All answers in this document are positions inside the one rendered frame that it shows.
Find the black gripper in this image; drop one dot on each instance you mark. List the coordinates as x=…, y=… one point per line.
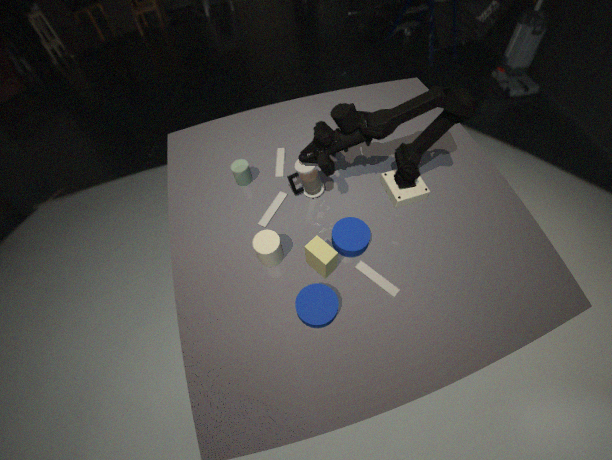
x=323, y=159

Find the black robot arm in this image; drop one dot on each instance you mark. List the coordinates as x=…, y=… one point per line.
x=459, y=105

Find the glass coffee press with black knob plunger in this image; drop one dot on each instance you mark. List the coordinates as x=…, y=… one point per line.
x=312, y=186

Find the blue short cylinder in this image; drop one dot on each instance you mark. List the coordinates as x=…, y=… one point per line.
x=316, y=305
x=350, y=237

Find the beige cylinder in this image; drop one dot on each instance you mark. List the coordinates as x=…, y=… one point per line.
x=268, y=248

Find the beige flat bar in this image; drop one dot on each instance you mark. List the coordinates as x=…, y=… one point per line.
x=280, y=163
x=377, y=278
x=272, y=209

